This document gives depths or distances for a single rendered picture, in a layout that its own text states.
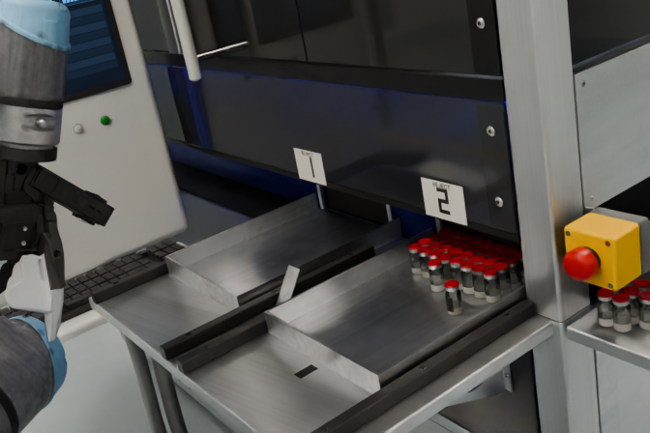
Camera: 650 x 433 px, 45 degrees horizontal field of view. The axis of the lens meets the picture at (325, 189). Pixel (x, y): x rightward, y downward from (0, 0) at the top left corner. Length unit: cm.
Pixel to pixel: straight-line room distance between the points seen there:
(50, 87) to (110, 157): 90
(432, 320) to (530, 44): 41
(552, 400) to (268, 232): 64
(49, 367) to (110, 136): 76
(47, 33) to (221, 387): 51
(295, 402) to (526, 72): 49
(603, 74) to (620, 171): 14
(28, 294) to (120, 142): 92
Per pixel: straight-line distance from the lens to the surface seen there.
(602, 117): 108
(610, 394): 125
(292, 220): 156
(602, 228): 100
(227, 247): 150
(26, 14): 86
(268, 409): 102
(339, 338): 112
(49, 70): 86
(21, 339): 110
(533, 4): 95
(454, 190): 113
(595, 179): 109
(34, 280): 88
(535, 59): 97
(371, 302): 120
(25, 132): 86
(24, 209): 88
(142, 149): 178
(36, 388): 108
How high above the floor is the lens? 145
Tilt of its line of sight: 20 degrees down
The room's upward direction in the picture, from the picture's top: 11 degrees counter-clockwise
